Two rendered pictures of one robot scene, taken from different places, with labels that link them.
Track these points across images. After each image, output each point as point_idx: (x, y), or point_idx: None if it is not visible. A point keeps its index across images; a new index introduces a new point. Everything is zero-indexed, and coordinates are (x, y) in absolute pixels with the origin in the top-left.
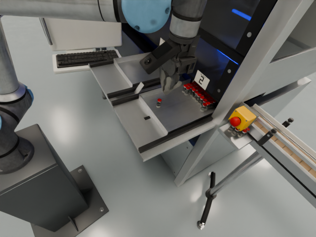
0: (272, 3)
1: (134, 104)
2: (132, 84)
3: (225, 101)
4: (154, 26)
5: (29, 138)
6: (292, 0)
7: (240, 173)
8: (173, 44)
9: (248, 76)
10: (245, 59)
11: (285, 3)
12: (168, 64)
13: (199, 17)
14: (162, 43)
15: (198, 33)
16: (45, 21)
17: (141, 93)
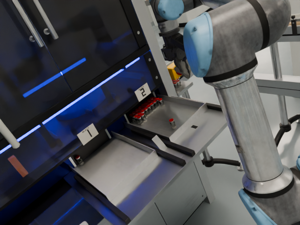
0: (133, 11)
1: (181, 143)
2: (155, 150)
3: (164, 76)
4: None
5: (293, 224)
6: (139, 2)
7: None
8: (178, 35)
9: (158, 47)
10: (148, 43)
11: (138, 5)
12: (182, 50)
13: None
14: (176, 40)
15: (111, 72)
16: None
17: (166, 136)
